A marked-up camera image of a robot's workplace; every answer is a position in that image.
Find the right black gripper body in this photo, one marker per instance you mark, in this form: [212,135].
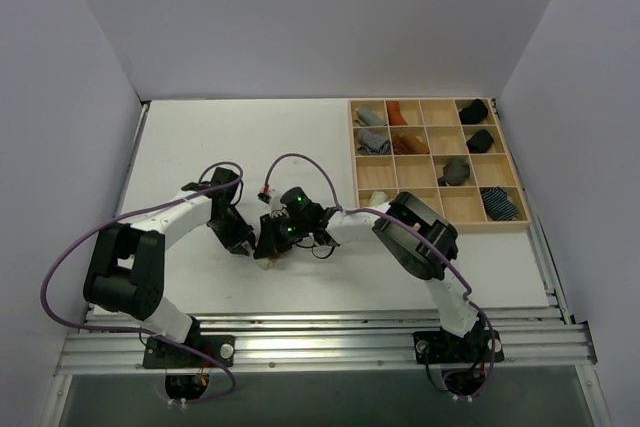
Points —
[270,234]

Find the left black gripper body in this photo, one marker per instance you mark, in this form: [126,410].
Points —
[234,231]

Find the pink underwear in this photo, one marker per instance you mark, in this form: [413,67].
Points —
[267,260]

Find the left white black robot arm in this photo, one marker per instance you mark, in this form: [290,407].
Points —
[127,270]

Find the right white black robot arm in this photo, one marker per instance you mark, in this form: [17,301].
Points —
[419,239]

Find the grey striped rolled cloth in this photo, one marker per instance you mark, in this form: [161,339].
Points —
[371,143]

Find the orange rolled cloth lower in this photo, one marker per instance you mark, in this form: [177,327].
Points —
[408,144]

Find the orange rolled cloth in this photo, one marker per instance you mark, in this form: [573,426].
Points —
[394,114]
[408,144]

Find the orange rolled cloth upper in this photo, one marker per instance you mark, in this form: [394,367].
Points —
[394,114]

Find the dark grey rolled cloth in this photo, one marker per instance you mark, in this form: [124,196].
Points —
[455,173]

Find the wooden compartment tray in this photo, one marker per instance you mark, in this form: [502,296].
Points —
[435,121]

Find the blue striped rolled cloth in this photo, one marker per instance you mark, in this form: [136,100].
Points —
[497,205]

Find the black rolled cloth lower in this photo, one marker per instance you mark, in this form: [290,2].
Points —
[480,142]

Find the black rolled cloth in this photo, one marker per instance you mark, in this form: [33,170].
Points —
[474,112]
[480,142]

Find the black rolled cloth upper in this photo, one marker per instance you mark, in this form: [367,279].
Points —
[474,112]

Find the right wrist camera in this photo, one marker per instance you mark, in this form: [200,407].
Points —
[292,202]

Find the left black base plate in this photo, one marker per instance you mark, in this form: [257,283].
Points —
[159,355]

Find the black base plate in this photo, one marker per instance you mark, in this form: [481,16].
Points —
[441,347]
[159,355]

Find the aluminium frame rail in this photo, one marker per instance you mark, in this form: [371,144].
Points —
[357,340]

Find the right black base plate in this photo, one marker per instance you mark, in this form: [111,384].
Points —
[441,347]

